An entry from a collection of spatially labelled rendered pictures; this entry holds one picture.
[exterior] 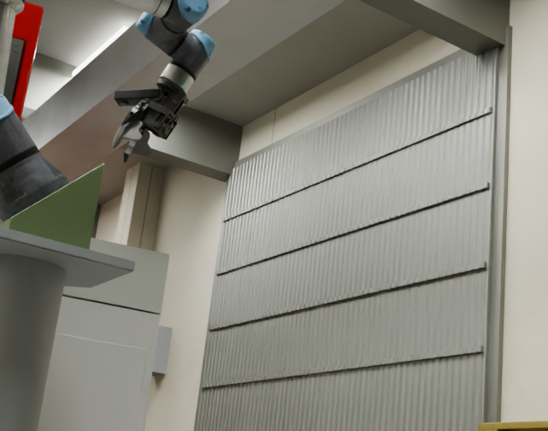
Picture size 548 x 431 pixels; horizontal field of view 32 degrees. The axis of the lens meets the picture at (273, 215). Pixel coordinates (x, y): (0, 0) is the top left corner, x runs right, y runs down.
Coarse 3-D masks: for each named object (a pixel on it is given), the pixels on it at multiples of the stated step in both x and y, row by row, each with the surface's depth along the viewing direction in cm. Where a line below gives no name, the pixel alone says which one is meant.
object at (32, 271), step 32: (0, 256) 177; (32, 256) 176; (64, 256) 173; (96, 256) 175; (0, 288) 174; (32, 288) 175; (0, 320) 172; (32, 320) 174; (0, 352) 170; (32, 352) 173; (0, 384) 169; (32, 384) 173; (0, 416) 167; (32, 416) 172
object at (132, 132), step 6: (138, 120) 225; (132, 126) 223; (138, 126) 224; (120, 132) 222; (126, 132) 222; (132, 132) 223; (138, 132) 223; (120, 138) 222; (126, 138) 222; (132, 138) 222; (138, 138) 222; (114, 144) 222
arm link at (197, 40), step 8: (192, 32) 230; (200, 32) 229; (192, 40) 228; (200, 40) 229; (208, 40) 229; (184, 48) 227; (192, 48) 228; (200, 48) 229; (208, 48) 230; (176, 56) 228; (184, 56) 228; (192, 56) 228; (200, 56) 229; (208, 56) 230; (176, 64) 227; (184, 64) 227; (192, 64) 228; (200, 64) 229; (192, 72) 228; (200, 72) 231
